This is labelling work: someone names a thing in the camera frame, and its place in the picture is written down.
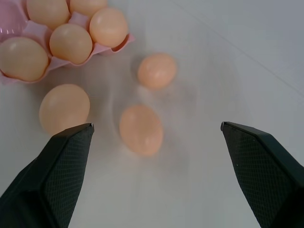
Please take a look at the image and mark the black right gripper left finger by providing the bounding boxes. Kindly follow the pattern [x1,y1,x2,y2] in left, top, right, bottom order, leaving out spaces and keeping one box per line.
[0,123,95,228]

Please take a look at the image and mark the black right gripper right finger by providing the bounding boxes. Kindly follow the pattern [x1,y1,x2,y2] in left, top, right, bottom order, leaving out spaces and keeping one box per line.
[220,121,304,228]

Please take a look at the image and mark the pink plastic egg tray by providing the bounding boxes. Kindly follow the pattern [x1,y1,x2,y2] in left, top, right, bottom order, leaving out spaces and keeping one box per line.
[0,0,135,84]

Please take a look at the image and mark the beige egg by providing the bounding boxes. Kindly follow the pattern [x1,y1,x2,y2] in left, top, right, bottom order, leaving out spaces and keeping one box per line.
[89,7,129,48]
[49,23,93,65]
[38,84,91,135]
[69,0,109,18]
[0,37,49,82]
[26,0,71,30]
[137,52,178,90]
[119,104,164,157]

